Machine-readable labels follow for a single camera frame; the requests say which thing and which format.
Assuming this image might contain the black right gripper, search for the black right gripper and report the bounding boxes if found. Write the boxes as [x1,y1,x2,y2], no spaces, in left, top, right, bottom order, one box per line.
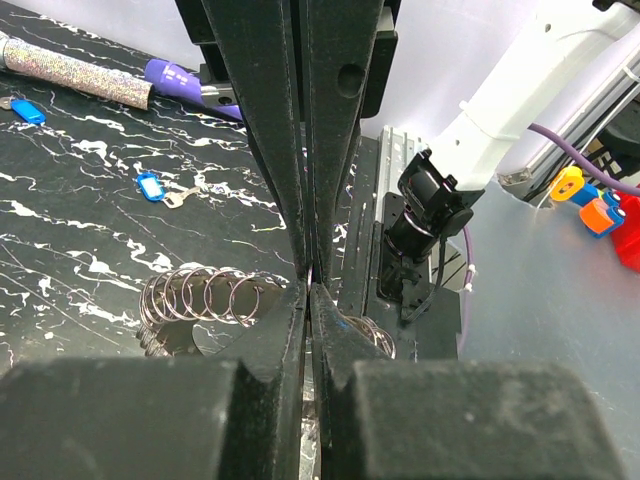
[174,0,401,286]

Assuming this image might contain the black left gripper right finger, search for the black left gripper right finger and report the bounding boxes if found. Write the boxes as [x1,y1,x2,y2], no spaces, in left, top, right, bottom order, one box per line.
[309,285,626,479]

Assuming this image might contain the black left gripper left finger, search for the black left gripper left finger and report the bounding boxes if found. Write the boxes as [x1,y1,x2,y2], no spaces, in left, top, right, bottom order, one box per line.
[1,282,308,479]

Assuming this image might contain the chain of metal keyrings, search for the chain of metal keyrings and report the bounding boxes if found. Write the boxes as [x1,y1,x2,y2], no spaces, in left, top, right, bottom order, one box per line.
[137,267,399,361]

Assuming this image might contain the blue key tag with key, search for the blue key tag with key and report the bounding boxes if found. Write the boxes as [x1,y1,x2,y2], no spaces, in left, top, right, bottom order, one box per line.
[136,172,200,209]

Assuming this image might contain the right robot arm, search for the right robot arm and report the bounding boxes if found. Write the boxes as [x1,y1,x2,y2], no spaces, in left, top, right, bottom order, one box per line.
[177,1,639,299]

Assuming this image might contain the purple plastic tool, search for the purple plastic tool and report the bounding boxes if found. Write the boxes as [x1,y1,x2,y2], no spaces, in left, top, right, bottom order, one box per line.
[144,58,242,122]

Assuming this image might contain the sprinkles filled tube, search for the sprinkles filled tube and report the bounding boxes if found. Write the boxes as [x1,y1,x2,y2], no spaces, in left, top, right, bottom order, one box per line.
[1,32,153,110]

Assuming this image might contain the colourful toy blocks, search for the colourful toy blocks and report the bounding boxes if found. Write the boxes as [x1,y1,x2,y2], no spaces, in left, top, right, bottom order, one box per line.
[548,165,640,274]

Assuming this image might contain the aluminium frame rail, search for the aluminium frame rail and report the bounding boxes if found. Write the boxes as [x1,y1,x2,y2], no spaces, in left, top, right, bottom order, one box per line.
[363,65,639,199]

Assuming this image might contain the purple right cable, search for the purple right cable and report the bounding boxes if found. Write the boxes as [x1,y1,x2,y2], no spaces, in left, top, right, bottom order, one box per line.
[459,122,640,351]

